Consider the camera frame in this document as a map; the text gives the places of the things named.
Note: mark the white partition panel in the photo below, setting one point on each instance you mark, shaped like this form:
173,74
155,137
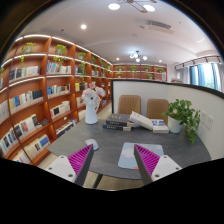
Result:
200,108

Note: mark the pink white flower bouquet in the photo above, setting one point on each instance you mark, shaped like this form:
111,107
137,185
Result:
92,95

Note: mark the window with curtains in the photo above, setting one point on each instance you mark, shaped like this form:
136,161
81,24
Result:
210,75

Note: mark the white computer mouse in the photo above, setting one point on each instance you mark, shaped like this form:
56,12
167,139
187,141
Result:
93,143

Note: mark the tan chair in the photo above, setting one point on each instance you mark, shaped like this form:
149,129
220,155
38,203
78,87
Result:
129,103
156,107

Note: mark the ceiling chandelier lamp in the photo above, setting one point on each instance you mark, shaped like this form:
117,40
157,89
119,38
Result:
137,57

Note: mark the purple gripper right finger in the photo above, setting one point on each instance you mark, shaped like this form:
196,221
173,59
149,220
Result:
153,167

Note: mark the white blue book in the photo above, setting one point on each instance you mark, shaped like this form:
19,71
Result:
159,126

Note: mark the dark book bottom of stack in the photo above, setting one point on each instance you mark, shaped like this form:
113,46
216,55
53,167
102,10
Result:
114,127

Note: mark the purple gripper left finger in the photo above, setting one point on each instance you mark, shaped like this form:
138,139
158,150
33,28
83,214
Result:
74,167

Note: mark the right tan chair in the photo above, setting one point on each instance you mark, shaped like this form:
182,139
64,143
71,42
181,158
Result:
156,107

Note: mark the orange wooden bookshelf wall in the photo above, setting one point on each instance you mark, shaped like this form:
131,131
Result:
41,83

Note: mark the white flower vase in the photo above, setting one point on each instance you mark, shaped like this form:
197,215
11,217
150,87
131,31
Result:
91,113

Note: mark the green potted plant white pot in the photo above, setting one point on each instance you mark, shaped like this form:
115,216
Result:
181,114

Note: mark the open white book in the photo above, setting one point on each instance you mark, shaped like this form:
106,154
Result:
141,120

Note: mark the dark book top of stack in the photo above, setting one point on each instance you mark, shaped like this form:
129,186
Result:
120,120

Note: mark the dark book of stack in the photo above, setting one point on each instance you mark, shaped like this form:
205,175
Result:
114,127
120,120

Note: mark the light blue mouse pad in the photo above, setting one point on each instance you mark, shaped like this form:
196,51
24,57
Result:
127,159

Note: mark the left tan chair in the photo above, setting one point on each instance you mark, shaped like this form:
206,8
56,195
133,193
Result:
129,103

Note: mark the wall power sockets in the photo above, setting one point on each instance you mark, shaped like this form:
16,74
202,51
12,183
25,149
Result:
206,119

